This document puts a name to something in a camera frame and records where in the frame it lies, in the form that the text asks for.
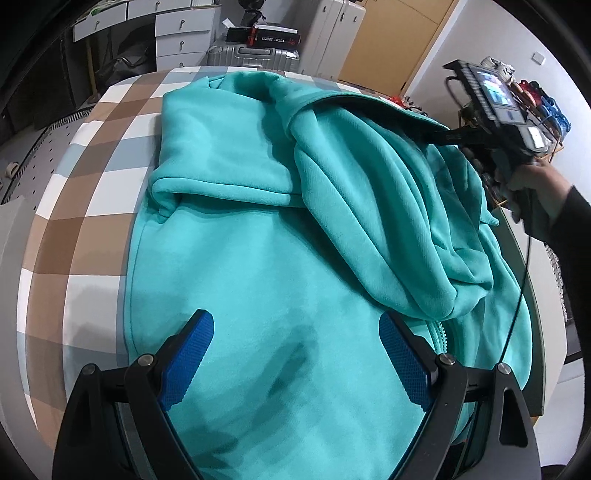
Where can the wrapped flower bouquet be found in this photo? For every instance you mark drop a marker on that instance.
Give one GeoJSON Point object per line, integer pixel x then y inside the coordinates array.
{"type": "Point", "coordinates": [251, 10]}

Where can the red plastic bag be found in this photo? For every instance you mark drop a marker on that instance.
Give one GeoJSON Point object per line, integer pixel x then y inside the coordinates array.
{"type": "Point", "coordinates": [397, 102]}

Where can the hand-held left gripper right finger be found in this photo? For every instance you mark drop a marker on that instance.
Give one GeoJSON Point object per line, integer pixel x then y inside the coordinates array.
{"type": "Point", "coordinates": [406, 364]}

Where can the person's right hand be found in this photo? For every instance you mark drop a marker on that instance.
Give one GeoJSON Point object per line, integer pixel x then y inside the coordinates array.
{"type": "Point", "coordinates": [540, 189]}

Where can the checkered bed blanket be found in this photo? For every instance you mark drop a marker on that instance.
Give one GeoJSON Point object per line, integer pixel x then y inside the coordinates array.
{"type": "Point", "coordinates": [92, 194]}

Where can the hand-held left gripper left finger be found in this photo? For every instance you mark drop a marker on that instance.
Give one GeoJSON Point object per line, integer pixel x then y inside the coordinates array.
{"type": "Point", "coordinates": [189, 360]}

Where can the beige slipper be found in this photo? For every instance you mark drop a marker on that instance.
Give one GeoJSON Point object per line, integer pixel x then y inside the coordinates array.
{"type": "Point", "coordinates": [13, 170]}

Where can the black red striped shoe box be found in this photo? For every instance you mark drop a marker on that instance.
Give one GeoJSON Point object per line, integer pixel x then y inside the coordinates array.
{"type": "Point", "coordinates": [268, 36]}

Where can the grey dotted rug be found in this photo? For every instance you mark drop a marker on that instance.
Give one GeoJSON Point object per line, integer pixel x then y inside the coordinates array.
{"type": "Point", "coordinates": [41, 147]}

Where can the wooden shoe rack with shoes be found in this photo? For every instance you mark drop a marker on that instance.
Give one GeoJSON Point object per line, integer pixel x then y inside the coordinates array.
{"type": "Point", "coordinates": [554, 110]}

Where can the white dresser with drawers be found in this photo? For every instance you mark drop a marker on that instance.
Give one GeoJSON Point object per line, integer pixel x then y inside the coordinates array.
{"type": "Point", "coordinates": [184, 32]}

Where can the person's right forearm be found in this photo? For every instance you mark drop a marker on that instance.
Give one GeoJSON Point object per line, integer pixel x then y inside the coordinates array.
{"type": "Point", "coordinates": [572, 258]}

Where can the white light switch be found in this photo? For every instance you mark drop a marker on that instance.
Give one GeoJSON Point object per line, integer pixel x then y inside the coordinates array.
{"type": "Point", "coordinates": [538, 58]}

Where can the grey bed frame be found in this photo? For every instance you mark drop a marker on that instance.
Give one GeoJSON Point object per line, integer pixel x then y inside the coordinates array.
{"type": "Point", "coordinates": [526, 323]}

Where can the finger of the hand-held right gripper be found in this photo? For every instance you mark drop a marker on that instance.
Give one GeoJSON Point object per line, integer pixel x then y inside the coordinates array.
{"type": "Point", "coordinates": [457, 137]}

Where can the teal zip jacket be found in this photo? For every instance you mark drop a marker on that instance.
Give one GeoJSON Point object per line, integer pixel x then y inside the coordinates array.
{"type": "Point", "coordinates": [277, 230]}

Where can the white hard suitcase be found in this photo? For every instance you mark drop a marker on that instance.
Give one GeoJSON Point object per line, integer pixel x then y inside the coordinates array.
{"type": "Point", "coordinates": [332, 37]}

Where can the wooden door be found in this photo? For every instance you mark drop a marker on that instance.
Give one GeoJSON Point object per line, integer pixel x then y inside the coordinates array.
{"type": "Point", "coordinates": [392, 46]}

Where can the black bag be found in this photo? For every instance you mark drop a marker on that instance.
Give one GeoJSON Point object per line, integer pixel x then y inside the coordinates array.
{"type": "Point", "coordinates": [122, 71]}

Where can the silver hard suitcase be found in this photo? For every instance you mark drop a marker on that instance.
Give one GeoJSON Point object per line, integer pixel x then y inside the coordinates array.
{"type": "Point", "coordinates": [251, 57]}

